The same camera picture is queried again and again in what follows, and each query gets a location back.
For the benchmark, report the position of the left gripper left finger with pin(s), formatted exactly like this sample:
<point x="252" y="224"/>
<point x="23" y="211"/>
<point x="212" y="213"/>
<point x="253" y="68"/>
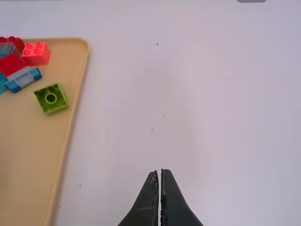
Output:
<point x="145" y="202"/>

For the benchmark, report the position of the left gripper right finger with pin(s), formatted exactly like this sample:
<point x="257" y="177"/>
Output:
<point x="176" y="204"/>

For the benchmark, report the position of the tan tray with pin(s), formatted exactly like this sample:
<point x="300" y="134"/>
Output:
<point x="30" y="153"/>

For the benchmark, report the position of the green toy brick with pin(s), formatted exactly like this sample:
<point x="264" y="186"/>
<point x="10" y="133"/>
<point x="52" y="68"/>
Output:
<point x="60" y="99"/>

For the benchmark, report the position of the blue toy brick grey window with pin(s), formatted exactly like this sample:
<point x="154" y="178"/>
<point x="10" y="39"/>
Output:
<point x="23" y="80"/>

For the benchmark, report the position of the bright red toy brick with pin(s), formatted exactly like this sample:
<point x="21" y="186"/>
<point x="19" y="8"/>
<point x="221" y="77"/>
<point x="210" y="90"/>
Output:
<point x="35" y="56"/>

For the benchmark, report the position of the teal toy brick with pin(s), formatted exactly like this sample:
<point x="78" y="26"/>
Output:
<point x="2" y="82"/>

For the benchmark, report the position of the dark red toy brick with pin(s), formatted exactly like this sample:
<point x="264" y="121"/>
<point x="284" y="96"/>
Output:
<point x="16" y="42"/>

